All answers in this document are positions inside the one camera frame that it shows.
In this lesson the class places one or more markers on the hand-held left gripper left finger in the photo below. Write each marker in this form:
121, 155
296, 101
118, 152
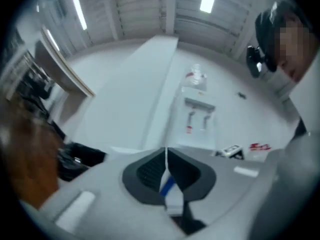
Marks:
105, 199

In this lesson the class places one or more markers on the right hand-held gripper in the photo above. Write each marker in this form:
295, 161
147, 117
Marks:
231, 152

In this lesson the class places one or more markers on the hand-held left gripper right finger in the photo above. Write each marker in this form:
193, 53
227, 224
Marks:
225, 179

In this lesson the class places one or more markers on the white water dispenser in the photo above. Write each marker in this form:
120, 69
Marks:
197, 134

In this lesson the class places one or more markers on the clear plastic water bottle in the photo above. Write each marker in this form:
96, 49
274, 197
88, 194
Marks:
260, 147
196, 79

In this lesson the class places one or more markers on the black garbage bag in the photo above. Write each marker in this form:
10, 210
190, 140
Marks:
80, 159

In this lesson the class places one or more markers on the grey tap with red lever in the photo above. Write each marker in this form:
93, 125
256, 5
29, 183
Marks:
191, 119

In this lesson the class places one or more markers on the person's head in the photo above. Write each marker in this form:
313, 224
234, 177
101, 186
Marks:
292, 54

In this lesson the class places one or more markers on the white desk with wooden edge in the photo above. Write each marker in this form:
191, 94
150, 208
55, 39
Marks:
62, 69

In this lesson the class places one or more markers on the black head-mounted camera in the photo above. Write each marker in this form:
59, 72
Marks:
255, 61

